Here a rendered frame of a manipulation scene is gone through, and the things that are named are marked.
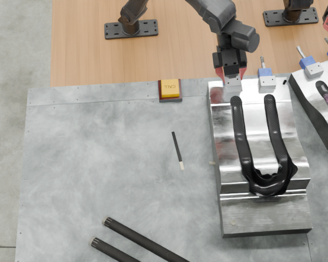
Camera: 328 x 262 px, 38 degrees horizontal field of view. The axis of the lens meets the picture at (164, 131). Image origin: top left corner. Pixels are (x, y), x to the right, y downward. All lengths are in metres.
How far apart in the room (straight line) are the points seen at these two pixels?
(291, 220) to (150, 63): 0.73
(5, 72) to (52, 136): 1.23
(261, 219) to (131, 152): 0.47
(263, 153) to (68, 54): 0.80
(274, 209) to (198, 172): 0.27
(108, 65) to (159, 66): 0.18
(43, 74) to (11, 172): 0.59
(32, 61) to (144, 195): 1.49
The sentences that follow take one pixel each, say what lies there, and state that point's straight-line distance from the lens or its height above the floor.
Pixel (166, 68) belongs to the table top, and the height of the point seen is 0.80.
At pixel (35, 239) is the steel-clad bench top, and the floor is 0.80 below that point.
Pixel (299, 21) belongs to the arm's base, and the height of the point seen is 0.81.
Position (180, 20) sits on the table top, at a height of 0.80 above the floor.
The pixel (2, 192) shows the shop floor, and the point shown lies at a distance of 2.50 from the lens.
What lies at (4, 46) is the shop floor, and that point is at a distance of 2.92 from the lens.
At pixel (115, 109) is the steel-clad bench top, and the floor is 0.80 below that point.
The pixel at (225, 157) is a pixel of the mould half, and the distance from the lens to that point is 1.43.
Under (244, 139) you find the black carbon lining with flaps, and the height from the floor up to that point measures 0.88.
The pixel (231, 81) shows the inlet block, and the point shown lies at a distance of 1.53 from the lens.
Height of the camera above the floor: 2.24
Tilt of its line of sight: 65 degrees down
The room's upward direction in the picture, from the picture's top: 3 degrees counter-clockwise
